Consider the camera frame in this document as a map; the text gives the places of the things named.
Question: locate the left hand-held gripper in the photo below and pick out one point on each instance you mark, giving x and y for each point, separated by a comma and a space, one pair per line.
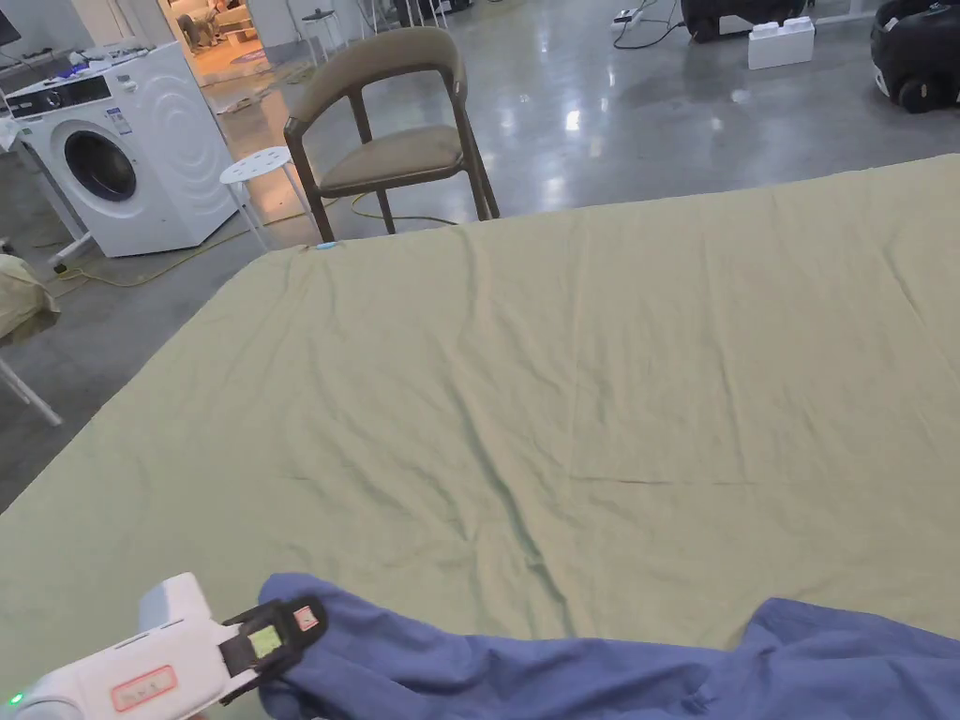
112, 660

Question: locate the white power strip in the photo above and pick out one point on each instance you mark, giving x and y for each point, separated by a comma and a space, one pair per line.
628, 16

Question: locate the bed with pale green sheet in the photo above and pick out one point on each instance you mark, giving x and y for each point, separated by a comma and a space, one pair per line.
570, 375

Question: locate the white washing machine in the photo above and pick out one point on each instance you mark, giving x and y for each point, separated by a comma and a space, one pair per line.
161, 165

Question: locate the dark blue shirt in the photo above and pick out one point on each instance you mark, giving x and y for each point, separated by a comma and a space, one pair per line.
600, 675

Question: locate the white foam block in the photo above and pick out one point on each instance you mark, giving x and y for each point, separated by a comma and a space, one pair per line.
780, 45

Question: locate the black wheeled robot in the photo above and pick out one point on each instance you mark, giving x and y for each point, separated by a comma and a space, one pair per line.
919, 52

